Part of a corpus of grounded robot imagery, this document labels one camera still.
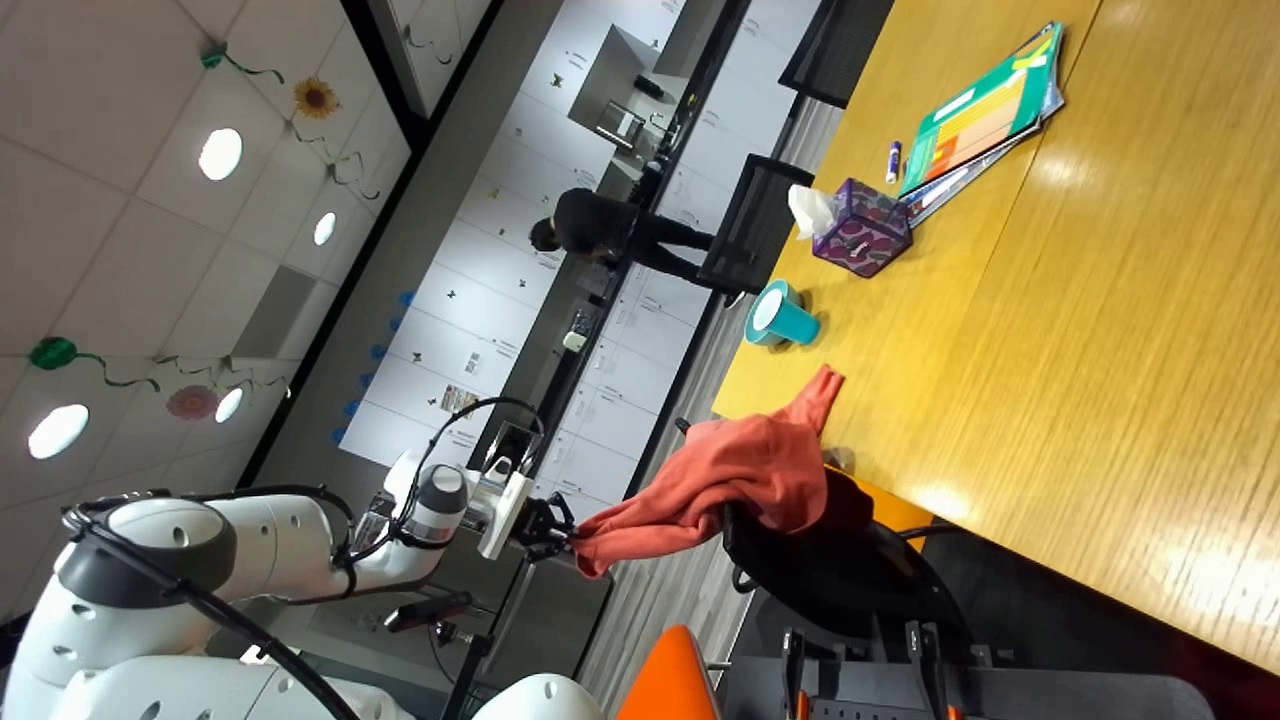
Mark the gray ceiling vent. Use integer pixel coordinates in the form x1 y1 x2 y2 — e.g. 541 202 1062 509
230 262 321 364

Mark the gray office chair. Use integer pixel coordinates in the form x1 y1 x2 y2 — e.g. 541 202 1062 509
714 624 1215 720

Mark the teal cup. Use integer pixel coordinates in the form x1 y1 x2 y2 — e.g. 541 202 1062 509
739 279 829 351

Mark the black mesh office chair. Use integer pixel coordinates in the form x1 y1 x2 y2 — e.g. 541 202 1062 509
695 151 815 297
674 415 976 651

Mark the orange chair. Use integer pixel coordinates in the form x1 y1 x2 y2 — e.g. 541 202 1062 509
616 624 725 720

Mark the person in black clothes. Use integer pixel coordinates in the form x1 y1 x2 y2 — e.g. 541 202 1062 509
527 183 714 285

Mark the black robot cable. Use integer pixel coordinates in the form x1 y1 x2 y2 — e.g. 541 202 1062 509
54 392 552 720

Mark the purple tissue box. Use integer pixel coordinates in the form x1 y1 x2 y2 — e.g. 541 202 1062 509
785 174 919 279

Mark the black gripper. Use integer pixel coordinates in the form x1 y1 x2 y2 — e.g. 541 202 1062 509
515 487 590 564

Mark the sunflower ceiling decoration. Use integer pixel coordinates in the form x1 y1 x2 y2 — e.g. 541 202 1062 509
290 75 345 128

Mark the orange sweatshirt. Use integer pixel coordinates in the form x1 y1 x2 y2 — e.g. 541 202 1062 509
568 364 851 581

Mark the pink round ceiling decoration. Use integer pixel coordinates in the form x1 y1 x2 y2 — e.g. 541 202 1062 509
167 382 218 428

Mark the gray metal cabinet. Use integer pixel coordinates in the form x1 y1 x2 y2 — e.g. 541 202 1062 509
383 545 616 720

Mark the green book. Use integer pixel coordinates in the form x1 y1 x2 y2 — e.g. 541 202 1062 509
898 19 1072 192

